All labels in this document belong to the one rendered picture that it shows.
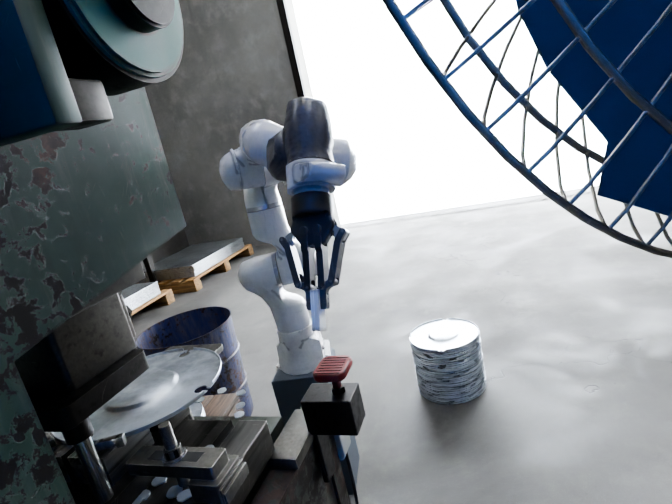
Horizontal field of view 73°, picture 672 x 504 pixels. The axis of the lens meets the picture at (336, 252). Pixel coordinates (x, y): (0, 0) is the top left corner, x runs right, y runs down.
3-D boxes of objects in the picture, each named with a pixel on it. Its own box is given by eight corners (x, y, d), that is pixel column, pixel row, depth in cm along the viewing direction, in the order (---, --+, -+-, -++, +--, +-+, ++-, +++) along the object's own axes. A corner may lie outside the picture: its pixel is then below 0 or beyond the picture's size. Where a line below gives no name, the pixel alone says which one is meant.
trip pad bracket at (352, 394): (330, 463, 91) (308, 378, 86) (377, 465, 88) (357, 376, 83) (321, 486, 86) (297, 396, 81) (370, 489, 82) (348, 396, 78)
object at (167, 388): (10, 443, 74) (8, 439, 73) (135, 353, 100) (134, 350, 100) (152, 449, 64) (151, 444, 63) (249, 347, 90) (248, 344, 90)
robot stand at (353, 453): (312, 460, 171) (284, 353, 160) (359, 456, 168) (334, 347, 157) (303, 498, 154) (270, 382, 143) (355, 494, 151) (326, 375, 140)
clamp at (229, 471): (157, 467, 72) (136, 411, 69) (249, 472, 66) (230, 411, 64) (130, 497, 66) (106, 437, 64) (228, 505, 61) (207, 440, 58)
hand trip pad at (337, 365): (331, 390, 86) (322, 354, 85) (361, 389, 84) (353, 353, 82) (319, 413, 80) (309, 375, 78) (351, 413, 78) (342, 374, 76)
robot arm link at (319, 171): (299, 178, 88) (300, 205, 87) (265, 156, 76) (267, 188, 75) (360, 165, 83) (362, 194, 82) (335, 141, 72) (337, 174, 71)
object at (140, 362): (66, 381, 79) (54, 353, 78) (158, 378, 72) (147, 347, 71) (-29, 445, 64) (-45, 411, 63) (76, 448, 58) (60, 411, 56)
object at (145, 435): (85, 440, 78) (75, 417, 77) (154, 442, 73) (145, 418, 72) (38, 480, 70) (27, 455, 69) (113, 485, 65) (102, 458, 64)
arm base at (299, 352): (287, 345, 166) (278, 310, 163) (337, 338, 163) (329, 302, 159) (271, 378, 145) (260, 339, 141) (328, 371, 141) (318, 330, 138)
